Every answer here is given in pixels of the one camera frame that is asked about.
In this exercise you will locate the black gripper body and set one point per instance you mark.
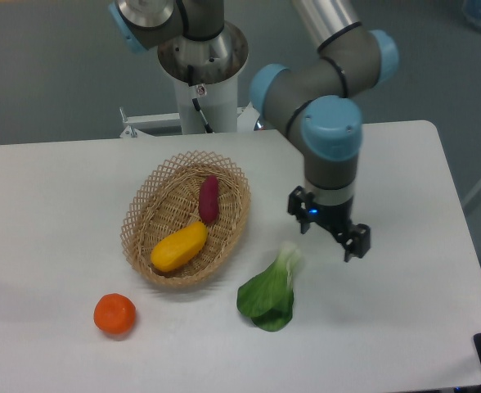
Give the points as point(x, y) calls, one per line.
point(334, 219)

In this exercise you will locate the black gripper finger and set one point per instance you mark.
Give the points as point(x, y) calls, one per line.
point(356, 241)
point(302, 207)

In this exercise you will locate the yellow mango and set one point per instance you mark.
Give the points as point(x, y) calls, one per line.
point(179, 248)

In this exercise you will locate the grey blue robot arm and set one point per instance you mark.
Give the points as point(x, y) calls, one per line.
point(313, 108)

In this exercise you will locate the oval wicker basket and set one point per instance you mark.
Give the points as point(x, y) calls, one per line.
point(168, 200)

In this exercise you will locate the purple sweet potato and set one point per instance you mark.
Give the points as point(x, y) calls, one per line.
point(208, 200)

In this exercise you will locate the green bok choy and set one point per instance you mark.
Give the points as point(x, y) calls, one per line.
point(267, 299)

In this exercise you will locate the orange tangerine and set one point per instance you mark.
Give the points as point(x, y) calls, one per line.
point(115, 314)

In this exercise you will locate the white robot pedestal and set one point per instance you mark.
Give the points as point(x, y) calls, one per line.
point(205, 81)

